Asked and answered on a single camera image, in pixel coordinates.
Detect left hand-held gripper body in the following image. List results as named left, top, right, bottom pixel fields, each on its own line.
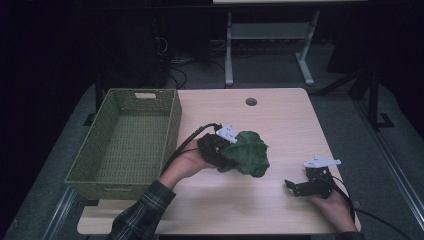
left=196, top=124, right=239, bottom=168

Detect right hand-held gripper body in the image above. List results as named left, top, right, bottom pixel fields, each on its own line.
left=303, top=154, right=342, bottom=200

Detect green fuzzy sock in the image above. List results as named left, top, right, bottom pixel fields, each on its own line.
left=217, top=162, right=242, bottom=174
left=218, top=130, right=271, bottom=179

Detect green woven basket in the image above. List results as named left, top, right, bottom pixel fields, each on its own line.
left=64, top=88, right=183, bottom=201

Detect person's left hand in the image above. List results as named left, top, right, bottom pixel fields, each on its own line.
left=159, top=145, right=218, bottom=190

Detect person's right hand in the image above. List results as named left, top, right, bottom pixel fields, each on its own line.
left=306, top=189, right=358, bottom=233

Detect black metal stand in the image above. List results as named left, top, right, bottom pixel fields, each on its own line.
left=313, top=64, right=396, bottom=132

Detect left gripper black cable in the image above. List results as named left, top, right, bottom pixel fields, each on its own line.
left=161, top=122, right=223, bottom=177

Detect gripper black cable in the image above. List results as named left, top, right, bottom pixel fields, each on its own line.
left=161, top=122, right=223, bottom=177
left=320, top=175, right=356, bottom=224

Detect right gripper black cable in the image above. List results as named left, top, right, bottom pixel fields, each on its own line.
left=320, top=175, right=356, bottom=224

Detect thin black floor cable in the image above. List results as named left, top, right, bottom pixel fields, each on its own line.
left=354, top=208, right=415, bottom=240

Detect metal floor rail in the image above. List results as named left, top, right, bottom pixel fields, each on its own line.
left=41, top=185, right=78, bottom=240
left=352, top=98, right=424, bottom=232

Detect black floor cables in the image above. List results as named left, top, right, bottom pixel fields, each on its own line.
left=166, top=56, right=189, bottom=90

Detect grey metal table frame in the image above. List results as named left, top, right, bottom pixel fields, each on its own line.
left=224, top=9, right=322, bottom=87

